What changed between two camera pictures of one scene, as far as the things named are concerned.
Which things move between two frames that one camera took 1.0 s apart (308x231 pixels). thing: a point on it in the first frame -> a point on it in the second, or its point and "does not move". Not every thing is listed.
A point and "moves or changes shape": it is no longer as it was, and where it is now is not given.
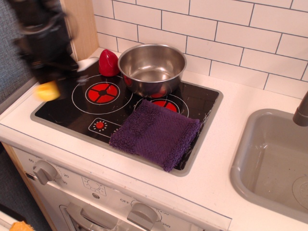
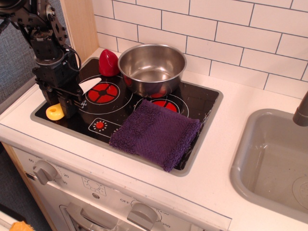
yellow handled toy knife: (47, 91) moves or changes shape
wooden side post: (81, 13) does not move
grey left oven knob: (44, 172) does not move
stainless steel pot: (152, 70) does not move
